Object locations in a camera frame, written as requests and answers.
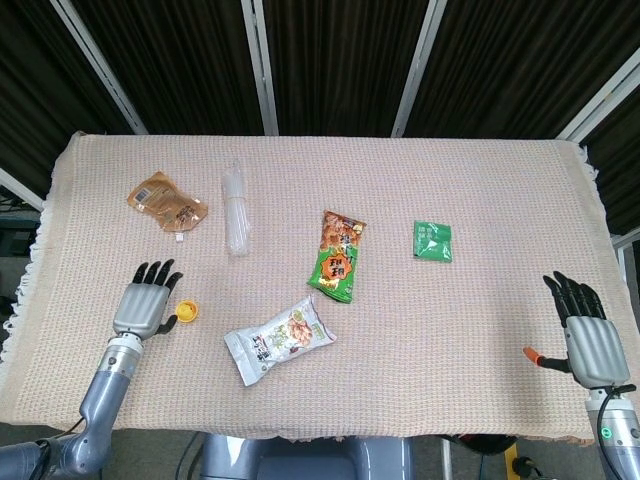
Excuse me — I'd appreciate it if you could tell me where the yellow power strip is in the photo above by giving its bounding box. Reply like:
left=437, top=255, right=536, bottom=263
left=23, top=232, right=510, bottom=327
left=503, top=443, right=544, bottom=480

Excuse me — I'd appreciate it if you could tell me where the clear plastic bottle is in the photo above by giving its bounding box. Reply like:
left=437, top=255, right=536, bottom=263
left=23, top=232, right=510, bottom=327
left=221, top=158, right=251, bottom=258

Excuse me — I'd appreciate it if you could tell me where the pink woven tablecloth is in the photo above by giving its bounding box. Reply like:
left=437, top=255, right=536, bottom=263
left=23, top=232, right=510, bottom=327
left=0, top=130, right=640, bottom=445

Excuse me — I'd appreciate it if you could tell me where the small green packet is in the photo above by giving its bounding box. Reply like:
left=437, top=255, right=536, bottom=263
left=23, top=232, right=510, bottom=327
left=412, top=219, right=456, bottom=264

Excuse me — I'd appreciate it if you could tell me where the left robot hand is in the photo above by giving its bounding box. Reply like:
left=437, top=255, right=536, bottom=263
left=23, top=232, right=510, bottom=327
left=112, top=258, right=184, bottom=343

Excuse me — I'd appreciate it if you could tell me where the green orange snack bag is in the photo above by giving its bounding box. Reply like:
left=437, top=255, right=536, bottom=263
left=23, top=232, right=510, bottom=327
left=306, top=209, right=368, bottom=304

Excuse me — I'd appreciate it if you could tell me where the white aluminium frame post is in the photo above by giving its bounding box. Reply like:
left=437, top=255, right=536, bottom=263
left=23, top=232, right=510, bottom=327
left=555, top=47, right=640, bottom=144
left=390, top=0, right=449, bottom=138
left=240, top=0, right=280, bottom=136
left=48, top=0, right=149, bottom=135
left=0, top=167, right=46, bottom=212

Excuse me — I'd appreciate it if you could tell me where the white snack bag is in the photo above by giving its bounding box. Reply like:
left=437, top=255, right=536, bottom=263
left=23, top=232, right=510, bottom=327
left=223, top=294, right=338, bottom=387

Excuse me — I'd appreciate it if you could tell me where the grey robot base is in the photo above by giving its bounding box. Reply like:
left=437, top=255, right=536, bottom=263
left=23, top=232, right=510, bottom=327
left=198, top=432, right=416, bottom=480

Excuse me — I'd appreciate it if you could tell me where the brown snack pouch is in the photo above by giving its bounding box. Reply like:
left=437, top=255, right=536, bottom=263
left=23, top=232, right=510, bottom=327
left=126, top=170, right=209, bottom=235

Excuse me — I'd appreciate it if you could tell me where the yellow bottle cap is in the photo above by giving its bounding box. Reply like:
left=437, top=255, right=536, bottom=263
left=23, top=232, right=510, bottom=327
left=175, top=299, right=201, bottom=323

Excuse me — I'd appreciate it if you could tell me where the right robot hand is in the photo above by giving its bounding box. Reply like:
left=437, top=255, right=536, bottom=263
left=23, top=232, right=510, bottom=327
left=522, top=270, right=637, bottom=396

